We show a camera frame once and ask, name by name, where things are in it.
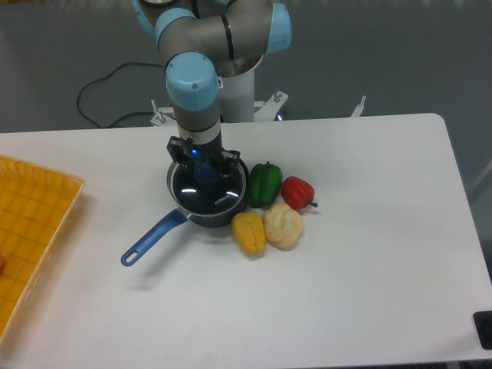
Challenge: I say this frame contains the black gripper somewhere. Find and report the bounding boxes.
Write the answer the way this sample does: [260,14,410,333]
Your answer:
[166,131,241,179]

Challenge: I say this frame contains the glass pot lid blue knob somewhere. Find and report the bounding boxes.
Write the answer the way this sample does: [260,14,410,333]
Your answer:
[167,161,248,217]

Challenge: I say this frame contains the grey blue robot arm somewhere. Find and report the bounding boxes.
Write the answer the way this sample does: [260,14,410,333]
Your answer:
[132,1,292,183]

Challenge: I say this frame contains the dark blue saucepan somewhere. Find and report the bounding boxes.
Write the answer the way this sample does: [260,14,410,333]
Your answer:
[121,159,249,267]

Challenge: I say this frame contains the green bell pepper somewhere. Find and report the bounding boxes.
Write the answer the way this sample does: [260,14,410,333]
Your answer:
[249,161,283,208]

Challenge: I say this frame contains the yellow bell pepper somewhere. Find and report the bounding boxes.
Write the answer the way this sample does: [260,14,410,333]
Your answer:
[231,212,266,257]

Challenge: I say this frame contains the red bell pepper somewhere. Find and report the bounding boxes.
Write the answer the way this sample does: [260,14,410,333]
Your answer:
[281,176,318,211]

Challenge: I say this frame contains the beige bread roll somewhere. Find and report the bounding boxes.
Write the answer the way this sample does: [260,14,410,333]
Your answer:
[262,203,304,251]

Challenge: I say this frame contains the yellow plastic basket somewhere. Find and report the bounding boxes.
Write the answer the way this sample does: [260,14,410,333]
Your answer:
[1,155,85,341]

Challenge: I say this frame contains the black corner device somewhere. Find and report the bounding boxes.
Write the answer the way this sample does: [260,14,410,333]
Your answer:
[473,311,492,350]

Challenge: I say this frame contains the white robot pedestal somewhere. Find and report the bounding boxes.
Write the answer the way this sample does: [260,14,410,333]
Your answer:
[149,53,368,127]

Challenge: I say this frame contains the black cable on floor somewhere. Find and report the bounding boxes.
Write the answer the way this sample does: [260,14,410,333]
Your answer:
[76,61,170,129]

